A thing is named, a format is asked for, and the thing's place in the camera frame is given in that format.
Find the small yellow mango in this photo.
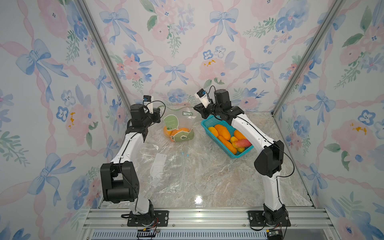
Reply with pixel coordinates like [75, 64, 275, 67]
[208, 127, 219, 138]

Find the clear zip-top bag green print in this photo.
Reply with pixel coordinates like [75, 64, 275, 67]
[162, 107, 201, 134]

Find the red green mango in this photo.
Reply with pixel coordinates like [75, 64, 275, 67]
[232, 139, 252, 148]

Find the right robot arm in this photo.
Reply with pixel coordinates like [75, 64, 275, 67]
[194, 89, 291, 227]

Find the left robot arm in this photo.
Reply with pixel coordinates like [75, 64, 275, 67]
[100, 100, 161, 218]

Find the long orange mango front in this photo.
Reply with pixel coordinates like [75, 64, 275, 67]
[218, 135, 238, 155]

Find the teal plastic basket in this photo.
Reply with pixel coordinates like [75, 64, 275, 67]
[201, 116, 254, 159]

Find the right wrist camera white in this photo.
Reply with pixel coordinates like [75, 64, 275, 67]
[195, 89, 211, 108]

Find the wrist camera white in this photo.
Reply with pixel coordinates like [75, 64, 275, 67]
[143, 95, 154, 114]
[195, 89, 211, 108]

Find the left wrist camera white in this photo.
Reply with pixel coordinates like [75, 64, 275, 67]
[143, 95, 154, 114]

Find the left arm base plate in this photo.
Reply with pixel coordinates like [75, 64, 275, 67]
[127, 210, 169, 228]

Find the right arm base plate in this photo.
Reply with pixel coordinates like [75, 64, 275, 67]
[247, 211, 291, 227]

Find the aluminium frame rail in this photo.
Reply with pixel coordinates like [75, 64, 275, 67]
[78, 207, 340, 240]

